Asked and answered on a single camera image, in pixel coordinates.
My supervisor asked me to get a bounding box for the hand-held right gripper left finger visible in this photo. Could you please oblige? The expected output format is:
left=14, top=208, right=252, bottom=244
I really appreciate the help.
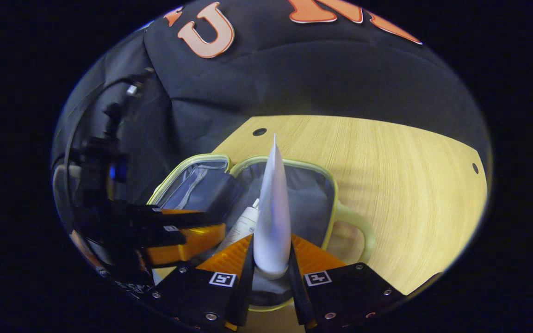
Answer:
left=149, top=234, right=255, bottom=331

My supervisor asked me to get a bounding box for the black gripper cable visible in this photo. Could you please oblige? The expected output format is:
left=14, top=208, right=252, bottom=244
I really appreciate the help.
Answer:
left=63, top=68, right=156, bottom=185

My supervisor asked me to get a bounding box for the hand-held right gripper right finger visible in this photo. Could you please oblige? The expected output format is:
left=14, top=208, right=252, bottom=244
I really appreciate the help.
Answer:
left=287, top=234, right=406, bottom=330

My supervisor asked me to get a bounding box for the small white bottle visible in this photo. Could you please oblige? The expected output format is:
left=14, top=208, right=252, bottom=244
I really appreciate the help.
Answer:
left=220, top=199, right=260, bottom=251

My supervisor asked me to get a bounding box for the black backdrop cloth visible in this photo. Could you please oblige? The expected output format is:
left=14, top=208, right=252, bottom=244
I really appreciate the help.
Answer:
left=51, top=0, right=489, bottom=222

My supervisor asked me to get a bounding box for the pale yellow suitcase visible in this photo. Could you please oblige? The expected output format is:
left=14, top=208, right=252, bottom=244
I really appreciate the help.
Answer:
left=146, top=154, right=376, bottom=311

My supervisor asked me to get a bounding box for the white squeeze tube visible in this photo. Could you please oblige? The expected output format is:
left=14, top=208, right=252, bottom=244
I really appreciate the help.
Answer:
left=254, top=133, right=292, bottom=280

